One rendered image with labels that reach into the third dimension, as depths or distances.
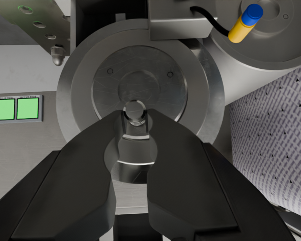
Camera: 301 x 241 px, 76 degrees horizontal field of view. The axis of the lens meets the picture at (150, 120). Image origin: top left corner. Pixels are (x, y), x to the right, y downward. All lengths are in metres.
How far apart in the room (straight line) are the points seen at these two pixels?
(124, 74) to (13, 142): 0.48
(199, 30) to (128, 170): 0.13
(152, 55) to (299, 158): 0.20
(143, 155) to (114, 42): 0.10
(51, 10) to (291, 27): 0.39
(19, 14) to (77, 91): 0.34
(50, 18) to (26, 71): 2.36
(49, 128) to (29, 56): 2.37
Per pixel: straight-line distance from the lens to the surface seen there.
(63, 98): 0.19
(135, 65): 0.16
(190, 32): 0.17
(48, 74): 2.71
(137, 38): 0.18
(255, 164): 0.36
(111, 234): 0.55
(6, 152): 0.61
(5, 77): 2.93
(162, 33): 0.17
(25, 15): 0.49
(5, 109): 0.61
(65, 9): 0.25
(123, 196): 0.51
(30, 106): 0.58
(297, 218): 0.47
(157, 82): 0.16
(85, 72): 0.17
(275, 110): 0.31
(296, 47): 0.23
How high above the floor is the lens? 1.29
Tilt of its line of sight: 7 degrees down
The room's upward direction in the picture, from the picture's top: 177 degrees clockwise
